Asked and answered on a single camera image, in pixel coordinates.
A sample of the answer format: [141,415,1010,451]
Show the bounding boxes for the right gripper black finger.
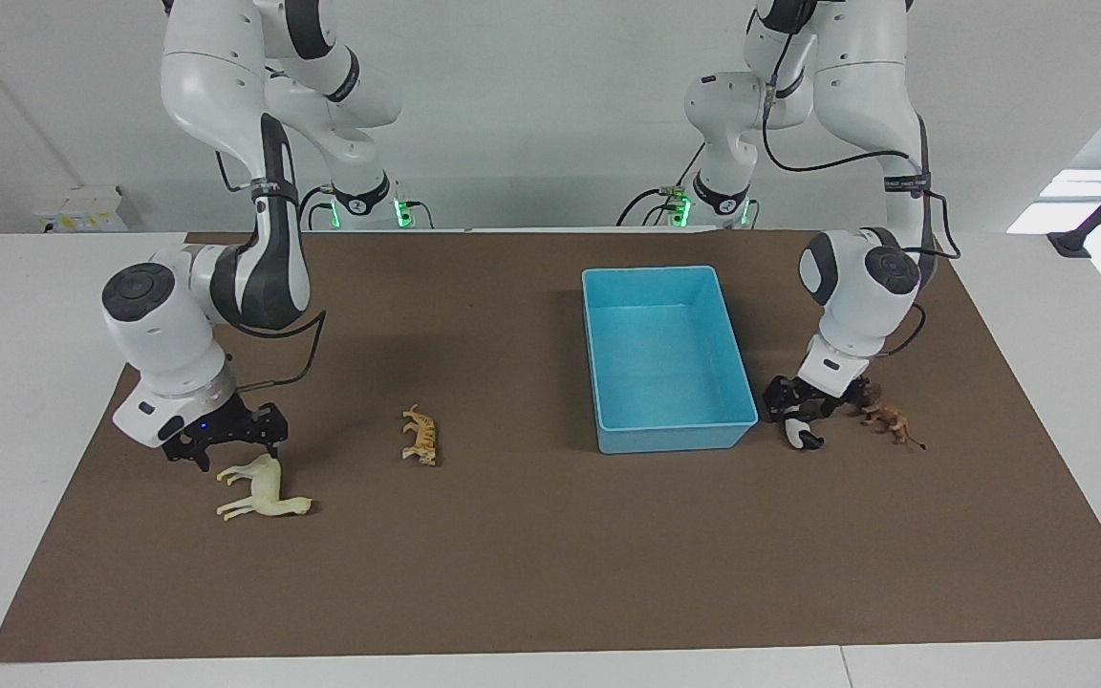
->
[259,403,290,458]
[161,435,215,472]

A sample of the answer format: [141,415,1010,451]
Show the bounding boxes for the brown lion toy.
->
[852,379,927,451]

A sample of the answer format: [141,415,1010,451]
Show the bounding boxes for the black white panda toy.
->
[783,413,825,452]

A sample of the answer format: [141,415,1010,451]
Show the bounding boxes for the cream camel toy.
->
[216,453,314,523]

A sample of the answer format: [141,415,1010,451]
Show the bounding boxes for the orange tiger toy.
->
[401,403,439,468]

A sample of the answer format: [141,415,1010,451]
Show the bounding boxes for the light blue storage box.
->
[581,266,760,455]

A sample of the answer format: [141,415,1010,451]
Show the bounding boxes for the white box yellow label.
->
[34,184,131,233]

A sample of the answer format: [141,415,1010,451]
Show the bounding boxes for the brown table mat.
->
[0,229,1101,664]

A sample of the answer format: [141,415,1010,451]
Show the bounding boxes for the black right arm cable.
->
[216,148,328,395]

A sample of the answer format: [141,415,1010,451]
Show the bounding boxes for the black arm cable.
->
[216,148,328,395]
[759,38,962,359]

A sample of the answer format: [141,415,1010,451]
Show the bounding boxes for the black right base cable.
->
[295,184,336,231]

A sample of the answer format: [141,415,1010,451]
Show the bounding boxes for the black base cable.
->
[295,184,336,231]
[617,143,709,227]

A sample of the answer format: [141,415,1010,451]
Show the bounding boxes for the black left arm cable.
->
[759,38,962,359]

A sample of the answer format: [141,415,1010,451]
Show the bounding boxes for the black left base cable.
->
[617,143,709,227]

